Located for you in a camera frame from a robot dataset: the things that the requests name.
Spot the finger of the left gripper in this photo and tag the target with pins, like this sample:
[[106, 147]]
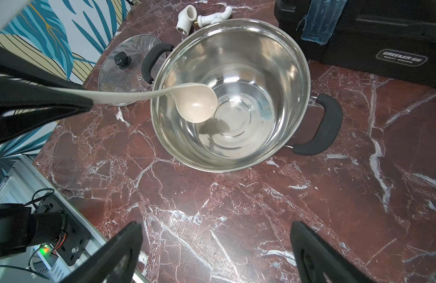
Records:
[[31, 97]]

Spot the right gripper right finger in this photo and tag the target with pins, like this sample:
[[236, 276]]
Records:
[[318, 262]]

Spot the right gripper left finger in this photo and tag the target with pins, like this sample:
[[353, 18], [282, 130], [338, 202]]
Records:
[[115, 262]]

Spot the glass pot lid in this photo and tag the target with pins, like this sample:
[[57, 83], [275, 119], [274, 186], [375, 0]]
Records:
[[128, 74]]

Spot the beige plastic ladle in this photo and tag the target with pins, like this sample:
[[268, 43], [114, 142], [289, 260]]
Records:
[[194, 102]]

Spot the stainless steel pot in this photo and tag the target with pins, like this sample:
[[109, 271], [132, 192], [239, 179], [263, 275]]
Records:
[[262, 82]]

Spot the white pipe elbow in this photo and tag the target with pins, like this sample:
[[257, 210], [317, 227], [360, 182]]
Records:
[[185, 19]]

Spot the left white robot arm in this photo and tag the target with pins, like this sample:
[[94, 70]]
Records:
[[19, 228]]

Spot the green circuit board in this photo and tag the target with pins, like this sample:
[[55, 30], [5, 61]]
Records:
[[47, 262]]

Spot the white pipe fitting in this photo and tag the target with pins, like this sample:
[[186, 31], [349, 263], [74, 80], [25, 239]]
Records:
[[203, 21]]

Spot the black plastic toolbox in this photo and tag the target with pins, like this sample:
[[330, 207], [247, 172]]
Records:
[[395, 39]]

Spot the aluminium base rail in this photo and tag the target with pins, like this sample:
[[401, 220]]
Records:
[[77, 242]]

